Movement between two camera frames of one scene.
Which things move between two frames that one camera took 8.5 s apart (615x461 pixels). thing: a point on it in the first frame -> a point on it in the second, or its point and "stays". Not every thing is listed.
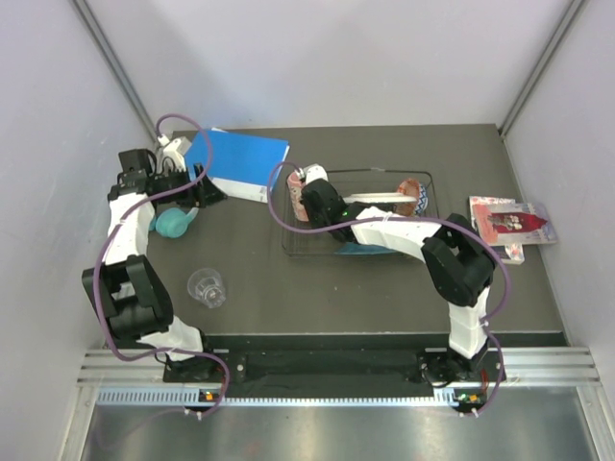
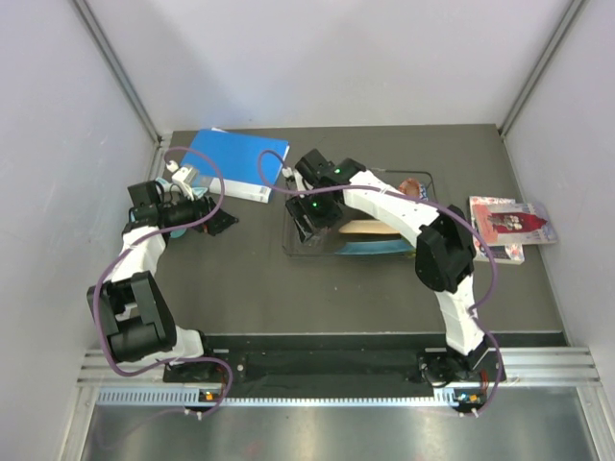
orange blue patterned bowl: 413,188 stays
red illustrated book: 502,222 stays
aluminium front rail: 137,378 stays
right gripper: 308,209 -> 298,209
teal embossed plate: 356,249 stays
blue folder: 238,165 stays
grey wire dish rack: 320,206 stays
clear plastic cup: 206,285 -> 319,237
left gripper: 202,193 -> 216,223
